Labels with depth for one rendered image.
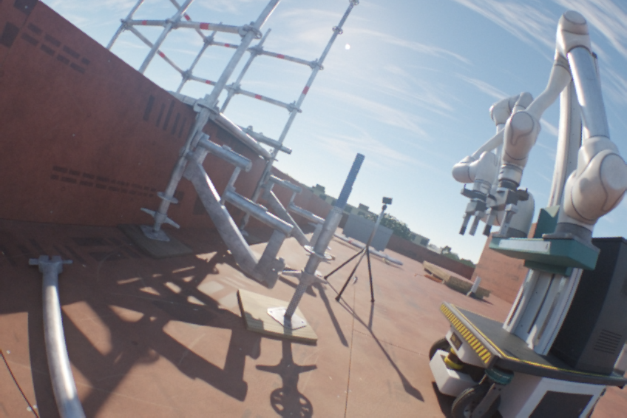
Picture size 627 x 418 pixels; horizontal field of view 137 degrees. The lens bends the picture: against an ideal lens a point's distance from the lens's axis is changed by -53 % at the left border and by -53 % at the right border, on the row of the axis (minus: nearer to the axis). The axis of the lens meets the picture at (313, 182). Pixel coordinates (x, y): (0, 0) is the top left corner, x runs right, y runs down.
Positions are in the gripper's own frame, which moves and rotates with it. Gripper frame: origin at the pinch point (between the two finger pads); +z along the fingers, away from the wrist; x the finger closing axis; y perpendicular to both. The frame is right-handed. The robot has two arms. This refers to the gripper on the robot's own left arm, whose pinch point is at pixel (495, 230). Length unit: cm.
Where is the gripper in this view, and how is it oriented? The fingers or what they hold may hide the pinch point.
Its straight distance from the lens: 97.4
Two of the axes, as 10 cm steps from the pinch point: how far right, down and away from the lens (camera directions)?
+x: -2.2, -1.7, -9.6
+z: -4.1, 9.1, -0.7
